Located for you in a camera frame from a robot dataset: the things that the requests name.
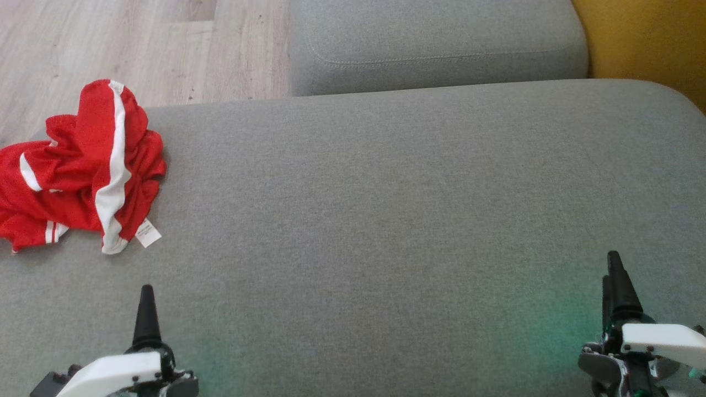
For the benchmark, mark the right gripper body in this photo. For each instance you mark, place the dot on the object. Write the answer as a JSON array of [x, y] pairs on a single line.
[[662, 342]]

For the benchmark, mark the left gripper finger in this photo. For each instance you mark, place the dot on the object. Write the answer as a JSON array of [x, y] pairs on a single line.
[[147, 325]]

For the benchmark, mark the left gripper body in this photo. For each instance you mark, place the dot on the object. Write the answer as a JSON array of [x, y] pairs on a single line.
[[116, 372]]

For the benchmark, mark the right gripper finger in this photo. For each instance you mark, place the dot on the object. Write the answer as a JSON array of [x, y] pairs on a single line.
[[606, 303], [624, 298]]

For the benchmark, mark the red white jersey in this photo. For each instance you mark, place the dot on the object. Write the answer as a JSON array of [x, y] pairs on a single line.
[[83, 143]]

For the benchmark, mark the large grey sofa seat cushion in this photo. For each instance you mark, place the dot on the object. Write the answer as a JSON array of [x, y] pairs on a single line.
[[386, 220]]

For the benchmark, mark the small grey sofa cushion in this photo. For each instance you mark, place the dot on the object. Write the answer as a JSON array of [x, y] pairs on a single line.
[[441, 33]]

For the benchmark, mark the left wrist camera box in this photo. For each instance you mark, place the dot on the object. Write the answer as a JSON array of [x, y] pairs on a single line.
[[47, 387]]

